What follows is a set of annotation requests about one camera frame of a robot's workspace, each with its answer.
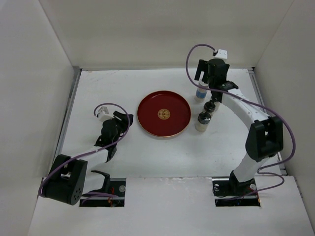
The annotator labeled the tall blue label spice jar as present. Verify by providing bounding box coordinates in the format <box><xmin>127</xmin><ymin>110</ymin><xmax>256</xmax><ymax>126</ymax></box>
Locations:
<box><xmin>195</xmin><ymin>80</ymin><xmax>208</xmax><ymax>102</ymax></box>

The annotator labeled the black cap grinder bottle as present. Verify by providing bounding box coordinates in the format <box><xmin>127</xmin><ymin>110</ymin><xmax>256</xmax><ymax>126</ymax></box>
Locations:
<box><xmin>195</xmin><ymin>112</ymin><xmax>211</xmax><ymax>132</ymax></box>
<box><xmin>203</xmin><ymin>100</ymin><xmax>216</xmax><ymax>116</ymax></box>

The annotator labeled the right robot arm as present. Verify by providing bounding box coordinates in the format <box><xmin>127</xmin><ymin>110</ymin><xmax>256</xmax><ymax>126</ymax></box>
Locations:
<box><xmin>194</xmin><ymin>59</ymin><xmax>284</xmax><ymax>197</ymax></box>

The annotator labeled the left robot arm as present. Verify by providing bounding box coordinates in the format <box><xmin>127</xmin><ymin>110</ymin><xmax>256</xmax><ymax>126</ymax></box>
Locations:
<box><xmin>38</xmin><ymin>111</ymin><xmax>133</xmax><ymax>206</ymax></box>

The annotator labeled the red round tray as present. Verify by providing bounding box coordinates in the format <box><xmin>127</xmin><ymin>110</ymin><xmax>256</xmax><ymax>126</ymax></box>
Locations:
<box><xmin>137</xmin><ymin>90</ymin><xmax>191</xmax><ymax>138</ymax></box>

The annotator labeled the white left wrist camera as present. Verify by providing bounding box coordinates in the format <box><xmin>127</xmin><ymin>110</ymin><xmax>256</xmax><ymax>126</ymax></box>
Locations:
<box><xmin>96</xmin><ymin>106</ymin><xmax>112</xmax><ymax>122</ymax></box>

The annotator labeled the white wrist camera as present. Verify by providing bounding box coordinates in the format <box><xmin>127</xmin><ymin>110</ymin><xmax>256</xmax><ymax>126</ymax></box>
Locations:
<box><xmin>213</xmin><ymin>49</ymin><xmax>228</xmax><ymax>60</ymax></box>
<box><xmin>96</xmin><ymin>106</ymin><xmax>112</xmax><ymax>122</ymax></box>

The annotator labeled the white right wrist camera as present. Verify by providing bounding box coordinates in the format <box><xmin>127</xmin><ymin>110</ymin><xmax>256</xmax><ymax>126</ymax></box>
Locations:
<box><xmin>213</xmin><ymin>49</ymin><xmax>228</xmax><ymax>60</ymax></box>

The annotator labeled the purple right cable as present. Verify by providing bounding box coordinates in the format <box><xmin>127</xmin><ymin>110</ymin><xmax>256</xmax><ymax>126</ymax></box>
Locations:
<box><xmin>186</xmin><ymin>44</ymin><xmax>297</xmax><ymax>200</ymax></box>

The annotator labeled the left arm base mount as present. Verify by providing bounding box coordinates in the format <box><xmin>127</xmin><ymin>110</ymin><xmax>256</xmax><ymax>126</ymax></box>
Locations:
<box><xmin>79</xmin><ymin>178</ymin><xmax>126</xmax><ymax>207</ymax></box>

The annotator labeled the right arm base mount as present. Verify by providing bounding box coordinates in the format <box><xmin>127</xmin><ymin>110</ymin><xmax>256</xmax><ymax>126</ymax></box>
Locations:
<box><xmin>212</xmin><ymin>178</ymin><xmax>260</xmax><ymax>207</ymax></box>

